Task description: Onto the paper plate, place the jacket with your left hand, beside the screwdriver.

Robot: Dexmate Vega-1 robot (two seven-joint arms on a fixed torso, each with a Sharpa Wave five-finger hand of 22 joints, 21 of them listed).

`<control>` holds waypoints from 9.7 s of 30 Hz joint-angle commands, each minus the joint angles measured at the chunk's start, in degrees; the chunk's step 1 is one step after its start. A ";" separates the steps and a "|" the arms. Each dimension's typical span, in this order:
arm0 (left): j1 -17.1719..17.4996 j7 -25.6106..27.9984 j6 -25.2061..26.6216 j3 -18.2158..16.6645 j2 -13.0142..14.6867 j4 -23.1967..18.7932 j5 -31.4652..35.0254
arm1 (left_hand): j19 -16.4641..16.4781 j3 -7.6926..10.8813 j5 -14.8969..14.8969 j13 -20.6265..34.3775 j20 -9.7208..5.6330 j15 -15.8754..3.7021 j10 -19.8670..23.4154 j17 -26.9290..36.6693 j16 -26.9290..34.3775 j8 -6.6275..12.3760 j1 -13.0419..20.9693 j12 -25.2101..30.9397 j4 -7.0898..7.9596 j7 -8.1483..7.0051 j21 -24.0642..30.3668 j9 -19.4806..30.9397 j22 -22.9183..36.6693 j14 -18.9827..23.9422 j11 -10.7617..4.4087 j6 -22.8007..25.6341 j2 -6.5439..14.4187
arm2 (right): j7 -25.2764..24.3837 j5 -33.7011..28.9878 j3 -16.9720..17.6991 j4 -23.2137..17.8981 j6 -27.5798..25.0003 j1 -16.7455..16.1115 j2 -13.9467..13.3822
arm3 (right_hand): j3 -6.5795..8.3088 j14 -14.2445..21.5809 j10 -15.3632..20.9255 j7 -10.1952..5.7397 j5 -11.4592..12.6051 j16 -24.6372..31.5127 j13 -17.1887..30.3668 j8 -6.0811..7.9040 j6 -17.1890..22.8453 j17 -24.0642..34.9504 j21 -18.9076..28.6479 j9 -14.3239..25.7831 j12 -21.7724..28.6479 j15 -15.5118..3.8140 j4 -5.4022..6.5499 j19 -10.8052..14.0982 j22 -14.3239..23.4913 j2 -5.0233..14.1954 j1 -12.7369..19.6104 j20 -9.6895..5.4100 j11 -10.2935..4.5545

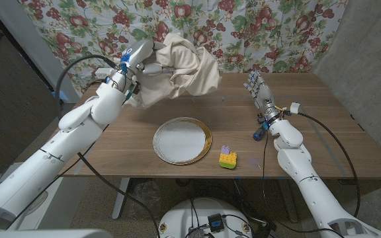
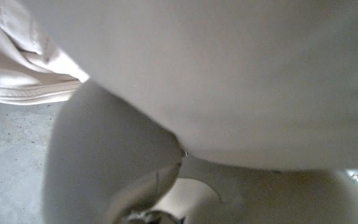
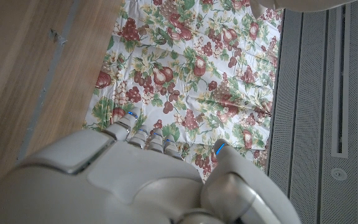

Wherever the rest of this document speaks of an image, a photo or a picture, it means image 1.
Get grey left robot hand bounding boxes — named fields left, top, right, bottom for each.
left=106, top=39, right=175, bottom=97

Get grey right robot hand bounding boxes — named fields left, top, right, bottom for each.
left=243, top=70, right=282, bottom=124

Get beige jacket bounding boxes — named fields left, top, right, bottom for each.
left=129, top=32, right=222, bottom=110

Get gold-rimmed paper plate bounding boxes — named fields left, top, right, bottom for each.
left=152, top=116, right=213, bottom=166

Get floral fruit print backdrop cloth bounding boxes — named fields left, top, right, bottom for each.
left=17, top=0, right=349, bottom=95

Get purple orange green toy bricks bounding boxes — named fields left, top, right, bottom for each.
left=218, top=145, right=238, bottom=170

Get dark table leg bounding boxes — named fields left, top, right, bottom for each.
left=278, top=180, right=299, bottom=223

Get black device on torso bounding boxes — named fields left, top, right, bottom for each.
left=207, top=213, right=225, bottom=233

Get white table leg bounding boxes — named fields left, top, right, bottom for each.
left=112, top=177, right=130, bottom=220

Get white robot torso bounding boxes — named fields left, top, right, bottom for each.
left=157, top=197, right=253, bottom=238

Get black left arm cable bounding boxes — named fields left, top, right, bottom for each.
left=8, top=54, right=161, bottom=238

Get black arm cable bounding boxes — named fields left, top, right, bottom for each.
left=8, top=54, right=161, bottom=238
left=282, top=110, right=362, bottom=218

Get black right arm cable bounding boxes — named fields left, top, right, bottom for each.
left=282, top=110, right=362, bottom=218

